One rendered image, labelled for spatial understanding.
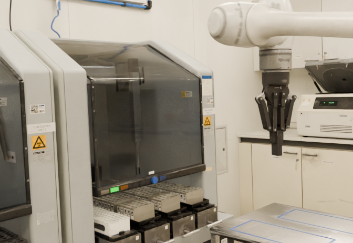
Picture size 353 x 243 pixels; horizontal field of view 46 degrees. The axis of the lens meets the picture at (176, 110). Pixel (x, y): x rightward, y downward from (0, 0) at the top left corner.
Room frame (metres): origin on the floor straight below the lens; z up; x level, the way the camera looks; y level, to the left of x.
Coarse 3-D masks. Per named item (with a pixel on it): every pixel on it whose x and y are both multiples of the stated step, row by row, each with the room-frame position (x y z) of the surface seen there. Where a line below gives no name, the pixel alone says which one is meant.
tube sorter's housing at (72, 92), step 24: (48, 48) 1.61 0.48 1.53; (168, 48) 2.15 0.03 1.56; (72, 72) 1.50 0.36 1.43; (72, 96) 1.49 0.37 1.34; (72, 120) 1.49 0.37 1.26; (72, 144) 1.48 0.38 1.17; (72, 168) 1.48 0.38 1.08; (216, 168) 2.04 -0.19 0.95; (72, 192) 1.48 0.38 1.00; (216, 192) 2.04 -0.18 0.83; (72, 216) 1.47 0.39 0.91; (72, 240) 1.47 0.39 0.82; (192, 240) 1.78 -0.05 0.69
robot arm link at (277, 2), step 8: (264, 0) 1.14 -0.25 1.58; (272, 0) 1.13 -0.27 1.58; (280, 0) 1.13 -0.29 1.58; (288, 0) 1.15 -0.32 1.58; (272, 8) 1.12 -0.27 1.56; (280, 8) 1.13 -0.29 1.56; (288, 8) 1.14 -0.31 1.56; (272, 40) 1.11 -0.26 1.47; (280, 40) 1.12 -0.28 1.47; (288, 40) 1.14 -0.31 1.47; (264, 48) 1.15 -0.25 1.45; (272, 48) 1.14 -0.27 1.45; (280, 48) 1.13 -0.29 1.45; (288, 48) 1.14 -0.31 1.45
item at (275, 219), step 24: (240, 216) 1.69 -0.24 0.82; (264, 216) 1.67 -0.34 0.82; (288, 216) 1.66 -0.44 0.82; (312, 216) 1.65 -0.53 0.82; (336, 216) 1.64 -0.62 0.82; (216, 240) 1.55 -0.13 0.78; (240, 240) 1.46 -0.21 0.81; (264, 240) 1.41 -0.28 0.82; (288, 240) 1.40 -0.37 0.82; (312, 240) 1.39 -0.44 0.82; (336, 240) 1.38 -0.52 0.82
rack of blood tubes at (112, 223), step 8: (96, 208) 1.73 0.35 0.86; (96, 216) 1.62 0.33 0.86; (104, 216) 1.62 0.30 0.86; (112, 216) 1.61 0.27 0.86; (120, 216) 1.61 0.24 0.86; (96, 224) 1.69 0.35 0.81; (104, 224) 1.54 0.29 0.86; (112, 224) 1.53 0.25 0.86; (120, 224) 1.55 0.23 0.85; (128, 224) 1.58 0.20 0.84; (104, 232) 1.54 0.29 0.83; (112, 232) 1.53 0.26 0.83
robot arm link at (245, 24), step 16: (224, 16) 1.00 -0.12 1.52; (240, 16) 1.01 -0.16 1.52; (256, 16) 1.00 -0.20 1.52; (272, 16) 0.98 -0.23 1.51; (288, 16) 0.96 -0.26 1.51; (304, 16) 0.94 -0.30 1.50; (320, 16) 0.94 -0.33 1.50; (336, 16) 0.93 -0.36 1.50; (352, 16) 0.92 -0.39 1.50; (224, 32) 1.01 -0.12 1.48; (240, 32) 1.01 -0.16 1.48; (256, 32) 1.00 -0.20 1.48; (272, 32) 0.98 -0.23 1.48; (288, 32) 0.96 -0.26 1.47; (304, 32) 0.95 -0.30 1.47; (320, 32) 0.94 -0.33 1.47; (336, 32) 0.93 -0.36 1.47; (352, 32) 0.92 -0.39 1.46
